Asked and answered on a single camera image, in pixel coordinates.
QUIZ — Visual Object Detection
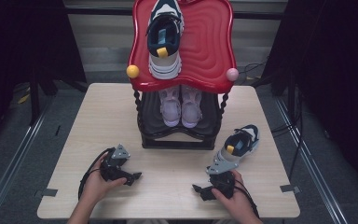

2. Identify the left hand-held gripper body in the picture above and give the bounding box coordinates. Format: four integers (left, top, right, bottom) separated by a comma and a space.
100, 143, 131, 182

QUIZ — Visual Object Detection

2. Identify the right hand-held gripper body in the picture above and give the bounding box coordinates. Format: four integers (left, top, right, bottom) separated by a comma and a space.
206, 161, 237, 200

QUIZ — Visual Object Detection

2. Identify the navy and white sneaker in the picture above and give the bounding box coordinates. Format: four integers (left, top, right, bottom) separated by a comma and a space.
213, 124, 261, 170
146, 0, 185, 80

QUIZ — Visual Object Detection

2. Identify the purple glitter sandal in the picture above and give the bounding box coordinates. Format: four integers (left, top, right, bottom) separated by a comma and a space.
181, 85, 203, 129
158, 85, 182, 128

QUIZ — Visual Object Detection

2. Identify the red and black shoe rack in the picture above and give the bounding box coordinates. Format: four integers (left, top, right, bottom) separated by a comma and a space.
126, 0, 241, 151

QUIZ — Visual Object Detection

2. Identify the person's left hand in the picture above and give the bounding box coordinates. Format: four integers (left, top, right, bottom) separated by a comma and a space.
80, 153, 128, 203

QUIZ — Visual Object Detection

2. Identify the person's right hand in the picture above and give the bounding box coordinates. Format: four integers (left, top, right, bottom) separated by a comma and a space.
211, 169, 256, 218

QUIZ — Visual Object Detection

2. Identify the grey tape strip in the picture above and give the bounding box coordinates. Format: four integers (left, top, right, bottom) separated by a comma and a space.
280, 184, 302, 194
33, 188, 59, 199

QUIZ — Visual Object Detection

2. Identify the black metal stand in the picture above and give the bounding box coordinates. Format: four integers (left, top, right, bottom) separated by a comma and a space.
28, 73, 42, 126

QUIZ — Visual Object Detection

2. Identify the yellow floor tape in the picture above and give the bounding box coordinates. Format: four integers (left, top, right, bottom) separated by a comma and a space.
16, 92, 32, 105

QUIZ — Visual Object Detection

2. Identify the black curtain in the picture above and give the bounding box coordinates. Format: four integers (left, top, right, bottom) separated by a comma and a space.
260, 0, 358, 197
0, 0, 88, 153

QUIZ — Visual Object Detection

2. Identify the right hand-held gripper black cable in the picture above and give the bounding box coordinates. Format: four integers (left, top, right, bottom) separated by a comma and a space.
234, 178, 261, 218

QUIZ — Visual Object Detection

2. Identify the hand-held gripper black cable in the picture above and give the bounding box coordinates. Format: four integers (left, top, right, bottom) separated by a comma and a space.
234, 178, 261, 218
77, 147, 114, 201

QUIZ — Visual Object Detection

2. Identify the left hand-held gripper black cable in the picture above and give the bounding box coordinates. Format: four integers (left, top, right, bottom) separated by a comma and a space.
77, 147, 114, 201

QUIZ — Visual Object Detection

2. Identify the black hanging cable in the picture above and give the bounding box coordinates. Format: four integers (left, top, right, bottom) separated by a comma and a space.
287, 71, 304, 183

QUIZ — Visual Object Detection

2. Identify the aluminium floor rail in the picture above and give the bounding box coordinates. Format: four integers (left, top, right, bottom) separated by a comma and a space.
274, 96, 351, 224
0, 101, 54, 224

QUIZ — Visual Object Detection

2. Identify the black floor cable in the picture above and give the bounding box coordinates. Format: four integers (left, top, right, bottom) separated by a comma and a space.
238, 60, 269, 82

